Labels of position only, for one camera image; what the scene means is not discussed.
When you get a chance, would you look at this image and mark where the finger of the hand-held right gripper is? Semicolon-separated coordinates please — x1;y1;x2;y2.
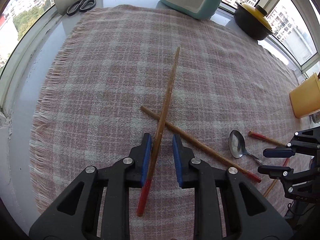
263;129;320;158
257;166;320;182

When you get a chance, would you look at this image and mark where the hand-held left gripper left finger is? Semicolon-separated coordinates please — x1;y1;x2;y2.
29;133;152;240

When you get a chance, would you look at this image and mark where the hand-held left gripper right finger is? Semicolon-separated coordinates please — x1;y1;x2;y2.
172;134;293;240

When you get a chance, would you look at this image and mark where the red wooden chopstick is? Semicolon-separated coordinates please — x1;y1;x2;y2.
140;106;262;183
262;157;290;197
248;131;287;147
136;46;181;217

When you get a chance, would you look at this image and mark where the yellow plastic container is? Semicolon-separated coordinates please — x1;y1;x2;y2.
289;74;320;119

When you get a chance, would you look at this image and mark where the metal spoon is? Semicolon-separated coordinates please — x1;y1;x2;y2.
229;129;264;166

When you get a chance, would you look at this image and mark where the pink checked cloth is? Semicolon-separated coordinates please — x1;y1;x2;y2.
29;4;313;240

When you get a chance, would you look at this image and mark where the black clay pot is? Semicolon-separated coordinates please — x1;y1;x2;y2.
234;4;274;41

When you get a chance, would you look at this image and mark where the yellow pot lid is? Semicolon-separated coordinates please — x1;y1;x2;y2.
240;2;273;33

